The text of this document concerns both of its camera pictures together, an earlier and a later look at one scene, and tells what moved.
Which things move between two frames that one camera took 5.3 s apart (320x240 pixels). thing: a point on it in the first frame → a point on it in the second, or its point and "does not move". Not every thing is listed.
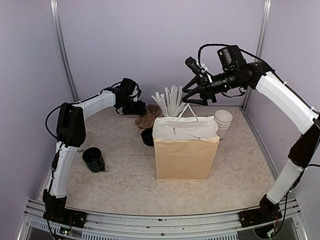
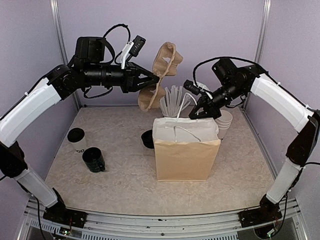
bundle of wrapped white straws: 170,102 does not move
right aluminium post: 260,42 does not move
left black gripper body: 134,109 → 128,83
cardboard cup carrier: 147,121 → 165,61
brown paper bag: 186,146 does not move
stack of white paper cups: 223,119 does not move
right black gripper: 206,89 → 206,101
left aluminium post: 54,6 does not move
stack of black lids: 146,135 does not move
